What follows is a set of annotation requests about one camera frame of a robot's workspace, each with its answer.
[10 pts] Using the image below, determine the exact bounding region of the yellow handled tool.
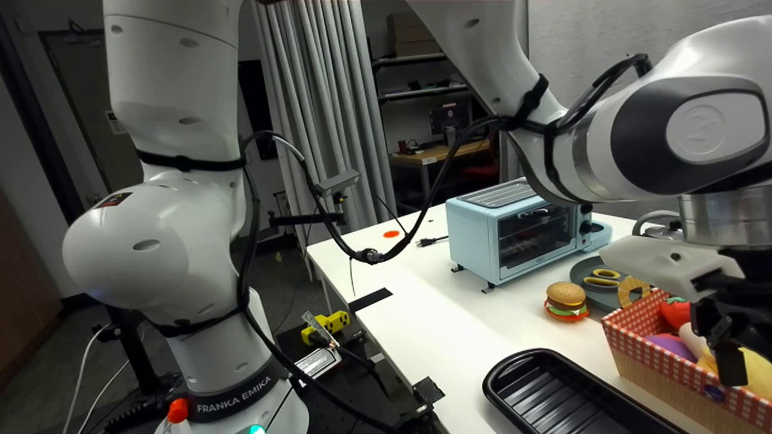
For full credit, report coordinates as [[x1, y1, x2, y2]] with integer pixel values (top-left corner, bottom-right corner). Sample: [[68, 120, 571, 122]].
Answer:
[[299, 308, 355, 347]]

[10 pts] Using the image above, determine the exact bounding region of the yellow toy pretzel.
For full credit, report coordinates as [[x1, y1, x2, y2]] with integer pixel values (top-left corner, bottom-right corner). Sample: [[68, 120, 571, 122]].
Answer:
[[582, 267, 624, 292]]

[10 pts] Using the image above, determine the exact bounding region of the yellow plush toy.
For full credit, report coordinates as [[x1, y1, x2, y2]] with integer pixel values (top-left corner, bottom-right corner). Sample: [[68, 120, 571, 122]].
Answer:
[[696, 344, 772, 399]]

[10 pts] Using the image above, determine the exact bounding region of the wooden desk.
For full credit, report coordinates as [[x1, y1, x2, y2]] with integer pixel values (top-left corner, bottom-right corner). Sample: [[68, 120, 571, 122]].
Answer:
[[389, 138, 495, 211]]

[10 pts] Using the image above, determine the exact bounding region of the gray backdrop curtain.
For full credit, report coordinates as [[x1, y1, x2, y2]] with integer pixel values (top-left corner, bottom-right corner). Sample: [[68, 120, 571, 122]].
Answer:
[[525, 0, 772, 94]]

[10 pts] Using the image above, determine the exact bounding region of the white pleated curtain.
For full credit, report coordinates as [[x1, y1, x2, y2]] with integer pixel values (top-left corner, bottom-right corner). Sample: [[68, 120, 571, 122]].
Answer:
[[254, 0, 399, 243]]

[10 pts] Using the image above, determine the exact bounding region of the white bottle orange cap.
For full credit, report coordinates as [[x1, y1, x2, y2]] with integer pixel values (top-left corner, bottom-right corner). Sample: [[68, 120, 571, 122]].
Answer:
[[155, 396, 194, 434]]

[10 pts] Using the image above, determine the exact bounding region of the toy burger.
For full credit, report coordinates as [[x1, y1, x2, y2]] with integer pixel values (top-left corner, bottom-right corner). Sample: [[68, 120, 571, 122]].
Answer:
[[543, 279, 590, 323]]

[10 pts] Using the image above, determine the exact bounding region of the small silver device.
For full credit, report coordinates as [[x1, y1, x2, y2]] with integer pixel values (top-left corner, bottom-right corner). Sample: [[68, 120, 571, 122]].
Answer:
[[292, 347, 339, 381]]

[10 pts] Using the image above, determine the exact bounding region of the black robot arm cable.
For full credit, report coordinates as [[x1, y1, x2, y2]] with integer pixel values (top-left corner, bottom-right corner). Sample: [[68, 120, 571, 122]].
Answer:
[[237, 50, 659, 267]]

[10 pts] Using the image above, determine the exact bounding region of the metal storage shelf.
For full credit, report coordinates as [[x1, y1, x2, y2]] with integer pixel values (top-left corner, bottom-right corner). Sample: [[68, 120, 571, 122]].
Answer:
[[372, 48, 473, 105]]

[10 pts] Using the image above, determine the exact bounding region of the white plush toy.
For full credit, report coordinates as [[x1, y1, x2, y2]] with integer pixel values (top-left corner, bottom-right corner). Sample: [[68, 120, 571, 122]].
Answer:
[[678, 320, 714, 356]]

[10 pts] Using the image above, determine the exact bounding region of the brown cardboard box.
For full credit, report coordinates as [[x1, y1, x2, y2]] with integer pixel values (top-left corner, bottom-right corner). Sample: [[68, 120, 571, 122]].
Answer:
[[386, 10, 445, 57]]

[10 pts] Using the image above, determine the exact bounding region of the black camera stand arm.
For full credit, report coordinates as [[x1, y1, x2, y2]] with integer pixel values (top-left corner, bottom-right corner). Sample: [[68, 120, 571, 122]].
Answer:
[[267, 210, 348, 228]]

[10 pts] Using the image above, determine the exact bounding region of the light blue toaster oven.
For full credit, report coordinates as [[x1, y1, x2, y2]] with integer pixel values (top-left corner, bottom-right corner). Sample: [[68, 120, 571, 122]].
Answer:
[[444, 175, 615, 288]]

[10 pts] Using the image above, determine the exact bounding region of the black plastic tray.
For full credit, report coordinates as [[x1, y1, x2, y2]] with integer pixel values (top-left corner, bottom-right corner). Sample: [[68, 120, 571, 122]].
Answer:
[[480, 344, 685, 434]]

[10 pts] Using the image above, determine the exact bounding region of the white cable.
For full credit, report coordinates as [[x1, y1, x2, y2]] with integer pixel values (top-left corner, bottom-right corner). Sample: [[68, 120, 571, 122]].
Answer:
[[59, 320, 108, 434], [75, 360, 132, 434]]

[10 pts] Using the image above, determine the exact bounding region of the gray round plate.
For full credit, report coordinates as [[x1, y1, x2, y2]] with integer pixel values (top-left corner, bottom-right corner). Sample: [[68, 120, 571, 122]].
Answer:
[[567, 253, 647, 315]]

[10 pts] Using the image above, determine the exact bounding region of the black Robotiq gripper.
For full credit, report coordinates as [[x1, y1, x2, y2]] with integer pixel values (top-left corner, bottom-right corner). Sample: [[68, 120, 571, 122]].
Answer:
[[691, 243, 772, 387]]

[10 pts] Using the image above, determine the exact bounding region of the red tomato plush toy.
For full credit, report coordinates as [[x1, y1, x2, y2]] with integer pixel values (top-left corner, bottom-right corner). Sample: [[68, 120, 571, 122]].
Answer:
[[659, 297, 694, 331]]

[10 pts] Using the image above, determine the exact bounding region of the black tape patch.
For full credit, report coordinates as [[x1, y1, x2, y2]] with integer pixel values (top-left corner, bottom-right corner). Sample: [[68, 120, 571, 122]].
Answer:
[[410, 374, 445, 407], [344, 284, 395, 314]]

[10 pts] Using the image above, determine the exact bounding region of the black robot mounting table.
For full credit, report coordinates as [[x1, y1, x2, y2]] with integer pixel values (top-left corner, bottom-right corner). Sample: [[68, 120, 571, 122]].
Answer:
[[103, 315, 453, 434]]

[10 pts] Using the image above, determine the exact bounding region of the black metal stand post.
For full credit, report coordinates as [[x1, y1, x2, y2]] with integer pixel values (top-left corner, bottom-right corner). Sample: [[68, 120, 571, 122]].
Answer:
[[118, 308, 164, 396]]

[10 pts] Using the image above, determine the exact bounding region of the gray camera on stand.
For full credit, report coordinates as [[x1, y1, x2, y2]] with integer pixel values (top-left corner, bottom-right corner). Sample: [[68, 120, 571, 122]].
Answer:
[[311, 168, 361, 199]]

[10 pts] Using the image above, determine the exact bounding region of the tan toy bagel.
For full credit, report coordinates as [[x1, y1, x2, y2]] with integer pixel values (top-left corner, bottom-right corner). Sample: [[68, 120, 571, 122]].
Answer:
[[615, 275, 653, 311]]

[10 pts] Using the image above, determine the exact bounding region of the black computer monitor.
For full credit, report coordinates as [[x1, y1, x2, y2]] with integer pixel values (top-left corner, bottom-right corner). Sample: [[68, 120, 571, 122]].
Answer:
[[430, 98, 478, 138]]

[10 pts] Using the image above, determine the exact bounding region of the brown box red checkered lining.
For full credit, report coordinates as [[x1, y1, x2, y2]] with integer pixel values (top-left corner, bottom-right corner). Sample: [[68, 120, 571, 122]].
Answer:
[[601, 287, 772, 434]]

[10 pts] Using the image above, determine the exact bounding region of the purple plush toy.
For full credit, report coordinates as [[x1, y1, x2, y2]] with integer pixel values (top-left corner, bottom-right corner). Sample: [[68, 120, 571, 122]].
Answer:
[[647, 333, 696, 364]]

